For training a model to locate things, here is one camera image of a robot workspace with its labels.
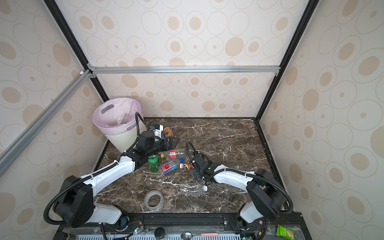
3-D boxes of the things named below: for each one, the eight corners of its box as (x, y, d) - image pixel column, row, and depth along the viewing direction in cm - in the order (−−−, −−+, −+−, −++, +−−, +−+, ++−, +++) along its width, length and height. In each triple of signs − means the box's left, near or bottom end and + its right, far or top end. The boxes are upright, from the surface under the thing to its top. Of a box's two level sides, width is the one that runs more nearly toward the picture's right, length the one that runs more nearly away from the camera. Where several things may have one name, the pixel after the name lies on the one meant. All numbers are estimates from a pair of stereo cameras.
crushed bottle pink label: (161, 177, 91) (160, 173, 87) (159, 170, 94) (157, 166, 89) (180, 168, 95) (180, 163, 91) (177, 162, 98) (176, 157, 93)
